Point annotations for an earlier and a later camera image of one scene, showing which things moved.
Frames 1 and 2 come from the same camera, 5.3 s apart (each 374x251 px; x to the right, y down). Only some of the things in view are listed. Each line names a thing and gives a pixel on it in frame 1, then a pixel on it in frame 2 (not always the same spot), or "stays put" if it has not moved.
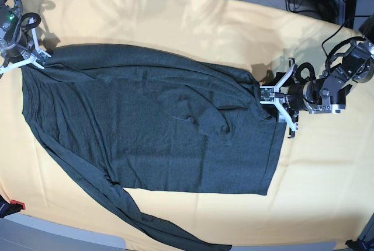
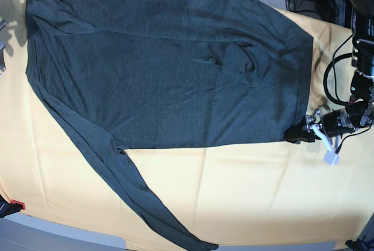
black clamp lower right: (360, 244) stays put
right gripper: (293, 92) → (329, 126)
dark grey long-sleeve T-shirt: (124, 117) → (137, 68)
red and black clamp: (7, 209) stays put
